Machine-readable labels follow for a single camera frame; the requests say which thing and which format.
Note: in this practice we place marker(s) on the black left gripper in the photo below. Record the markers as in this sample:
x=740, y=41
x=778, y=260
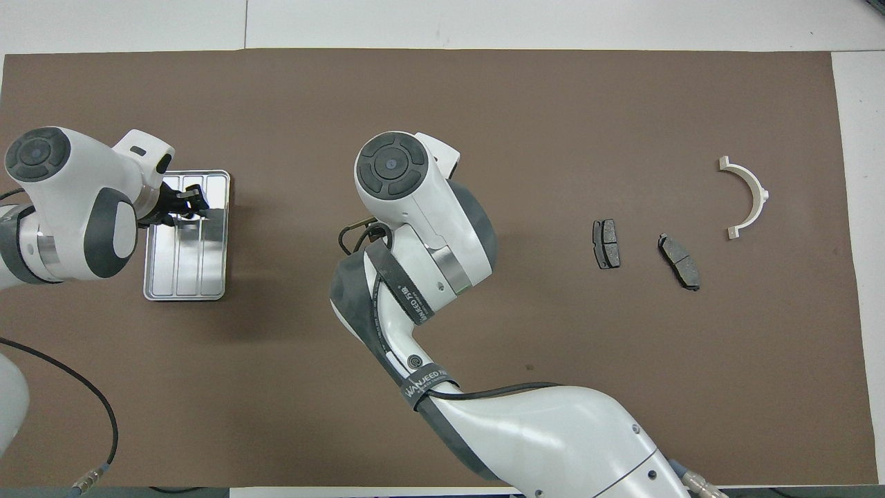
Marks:
x=162, y=204

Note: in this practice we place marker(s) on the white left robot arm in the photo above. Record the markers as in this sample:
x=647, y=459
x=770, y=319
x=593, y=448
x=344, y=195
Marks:
x=69, y=200

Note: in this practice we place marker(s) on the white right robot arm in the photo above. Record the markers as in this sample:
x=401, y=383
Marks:
x=415, y=200

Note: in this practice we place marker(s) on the silver metal tray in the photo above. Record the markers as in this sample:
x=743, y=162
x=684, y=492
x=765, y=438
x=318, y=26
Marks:
x=200, y=277

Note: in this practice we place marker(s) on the brown table mat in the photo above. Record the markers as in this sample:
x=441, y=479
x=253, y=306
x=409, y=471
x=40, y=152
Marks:
x=415, y=104

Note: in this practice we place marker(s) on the rectangular grey brake pad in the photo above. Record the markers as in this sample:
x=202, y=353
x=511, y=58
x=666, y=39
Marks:
x=606, y=243

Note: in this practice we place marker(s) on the curved grey brake pad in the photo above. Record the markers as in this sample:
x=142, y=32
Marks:
x=679, y=261

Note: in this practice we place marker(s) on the white semicircular bracket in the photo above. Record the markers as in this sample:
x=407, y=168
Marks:
x=753, y=181

